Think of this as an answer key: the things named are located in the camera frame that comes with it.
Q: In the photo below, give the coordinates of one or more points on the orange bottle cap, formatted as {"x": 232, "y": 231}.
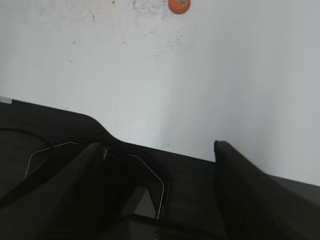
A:
{"x": 179, "y": 7}

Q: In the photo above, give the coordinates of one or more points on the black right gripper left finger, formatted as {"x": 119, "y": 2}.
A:
{"x": 67, "y": 199}

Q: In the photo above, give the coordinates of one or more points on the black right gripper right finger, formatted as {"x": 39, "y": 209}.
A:
{"x": 254, "y": 206}

